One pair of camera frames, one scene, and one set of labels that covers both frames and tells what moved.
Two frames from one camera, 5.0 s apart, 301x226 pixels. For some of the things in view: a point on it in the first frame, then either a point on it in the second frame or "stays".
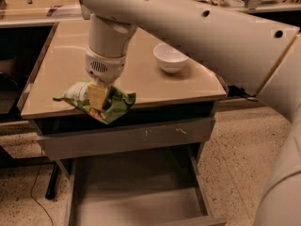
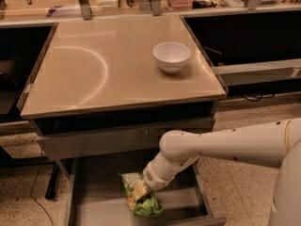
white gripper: x=104 y=67 -> x=152 y=177
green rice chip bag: x=117 y=102 -> x=145 y=206
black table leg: x=50 y=192 stays
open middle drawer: x=165 y=187 stays
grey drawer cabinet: x=169 y=112 stays
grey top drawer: x=123 y=138 stays
